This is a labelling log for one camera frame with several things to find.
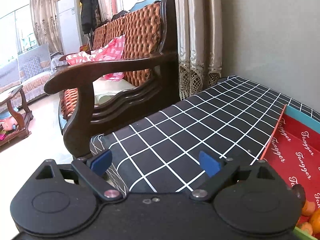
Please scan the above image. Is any small orange-red fruit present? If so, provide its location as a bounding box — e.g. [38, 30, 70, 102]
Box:
[302, 200, 316, 217]

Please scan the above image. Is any yellow small fruit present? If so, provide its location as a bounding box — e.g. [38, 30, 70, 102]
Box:
[299, 222, 313, 236]

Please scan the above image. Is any orange mandarin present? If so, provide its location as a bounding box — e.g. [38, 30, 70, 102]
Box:
[309, 209, 320, 235]

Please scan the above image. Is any dark brown passion fruit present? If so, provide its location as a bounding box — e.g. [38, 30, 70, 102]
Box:
[291, 184, 306, 208]

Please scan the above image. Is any black white grid tablecloth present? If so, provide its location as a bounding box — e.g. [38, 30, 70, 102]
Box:
[90, 76, 319, 193]

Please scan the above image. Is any dark wooden sofa chair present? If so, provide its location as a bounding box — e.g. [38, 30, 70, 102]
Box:
[44, 0, 180, 158]

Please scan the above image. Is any red cardboard fruit box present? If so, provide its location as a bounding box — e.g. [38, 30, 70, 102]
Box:
[260, 103, 320, 240]

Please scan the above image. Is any wooden coffee table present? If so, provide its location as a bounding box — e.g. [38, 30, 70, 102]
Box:
[1, 85, 33, 146]

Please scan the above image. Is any grey fabric sofa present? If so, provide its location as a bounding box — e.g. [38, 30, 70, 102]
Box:
[1, 44, 52, 102]

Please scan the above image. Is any pink checkered cloth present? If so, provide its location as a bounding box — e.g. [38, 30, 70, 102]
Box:
[66, 35, 125, 66]

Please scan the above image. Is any black hanging coat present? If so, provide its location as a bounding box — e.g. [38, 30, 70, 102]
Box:
[80, 0, 101, 34]

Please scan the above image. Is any white refrigerator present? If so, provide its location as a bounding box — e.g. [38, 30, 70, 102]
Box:
[56, 0, 85, 54]

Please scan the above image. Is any beige curtain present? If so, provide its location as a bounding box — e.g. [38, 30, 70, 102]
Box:
[175, 0, 222, 99]

